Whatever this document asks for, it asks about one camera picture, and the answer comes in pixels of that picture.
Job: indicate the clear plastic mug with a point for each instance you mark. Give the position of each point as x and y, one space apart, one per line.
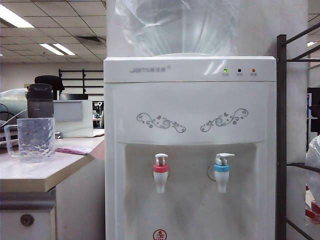
35 142

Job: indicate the white water dispenser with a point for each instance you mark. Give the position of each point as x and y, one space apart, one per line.
190 100

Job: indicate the red hot water tap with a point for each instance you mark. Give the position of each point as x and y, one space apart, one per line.
160 177

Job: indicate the blue cold water tap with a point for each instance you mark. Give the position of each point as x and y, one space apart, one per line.
221 177

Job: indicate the white desk partition box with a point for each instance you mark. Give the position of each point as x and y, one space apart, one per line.
72 125

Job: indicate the clear bagged water bottle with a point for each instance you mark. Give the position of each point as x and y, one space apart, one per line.
175 30

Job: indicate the grey desk drawer cabinet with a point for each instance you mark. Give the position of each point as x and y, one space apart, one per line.
15 200

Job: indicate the purple cloth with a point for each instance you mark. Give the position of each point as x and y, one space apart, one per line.
75 150

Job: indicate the ceiling air vent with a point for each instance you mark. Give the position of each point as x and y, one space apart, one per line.
90 40

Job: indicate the black office chair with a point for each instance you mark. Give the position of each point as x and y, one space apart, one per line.
53 82

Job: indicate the dark grey thermos bottle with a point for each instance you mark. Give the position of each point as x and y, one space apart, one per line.
40 105

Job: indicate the dark metal storage rack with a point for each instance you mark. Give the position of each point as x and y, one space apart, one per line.
281 100

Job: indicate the twin tube ceiling light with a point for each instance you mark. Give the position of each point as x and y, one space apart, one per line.
57 49

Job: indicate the pale rounded plastic casing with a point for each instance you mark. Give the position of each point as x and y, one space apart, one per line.
12 96

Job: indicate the clear plastic bag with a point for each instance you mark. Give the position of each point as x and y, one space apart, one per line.
315 155

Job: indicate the round drawer key lock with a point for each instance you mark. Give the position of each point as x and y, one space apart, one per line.
27 220

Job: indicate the single ceiling light panel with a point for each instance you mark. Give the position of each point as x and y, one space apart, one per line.
15 16

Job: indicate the red container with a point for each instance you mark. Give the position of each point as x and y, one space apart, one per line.
313 213

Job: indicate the black wall shelf rack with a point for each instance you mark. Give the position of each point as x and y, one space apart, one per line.
83 75

